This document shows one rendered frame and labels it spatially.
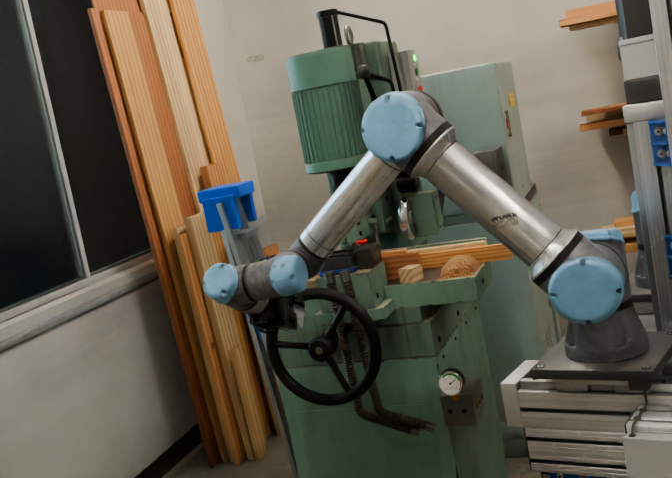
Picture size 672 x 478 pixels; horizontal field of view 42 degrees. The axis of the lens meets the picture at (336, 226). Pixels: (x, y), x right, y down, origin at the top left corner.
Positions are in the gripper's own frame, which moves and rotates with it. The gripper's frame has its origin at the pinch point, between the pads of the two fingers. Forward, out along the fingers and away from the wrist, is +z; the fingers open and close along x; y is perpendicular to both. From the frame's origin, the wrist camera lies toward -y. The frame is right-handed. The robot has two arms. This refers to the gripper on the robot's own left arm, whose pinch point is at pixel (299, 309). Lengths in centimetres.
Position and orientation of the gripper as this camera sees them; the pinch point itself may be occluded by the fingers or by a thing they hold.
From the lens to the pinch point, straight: 200.4
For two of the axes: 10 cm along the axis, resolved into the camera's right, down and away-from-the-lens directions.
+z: 4.3, 3.0, 8.5
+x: 9.0, -2.0, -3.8
